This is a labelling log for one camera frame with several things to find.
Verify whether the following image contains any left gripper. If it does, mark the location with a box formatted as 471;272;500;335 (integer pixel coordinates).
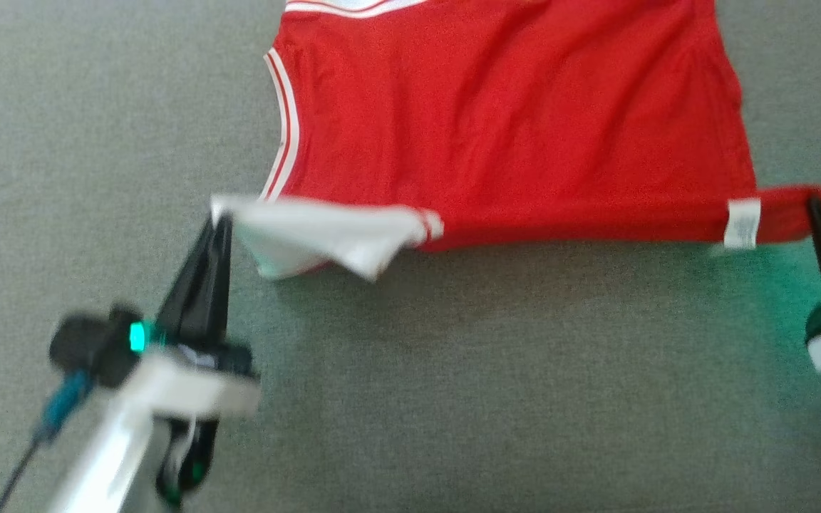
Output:
115;214;263;420

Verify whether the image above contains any red sleeveless jersey white trim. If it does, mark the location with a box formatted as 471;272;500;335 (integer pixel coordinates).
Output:
210;0;821;283

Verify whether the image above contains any large grey sofa seat cushion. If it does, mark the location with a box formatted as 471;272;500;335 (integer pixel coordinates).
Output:
0;0;821;513

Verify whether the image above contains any blue black left arm cable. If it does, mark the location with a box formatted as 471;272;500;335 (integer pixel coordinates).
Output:
0;369;95;513

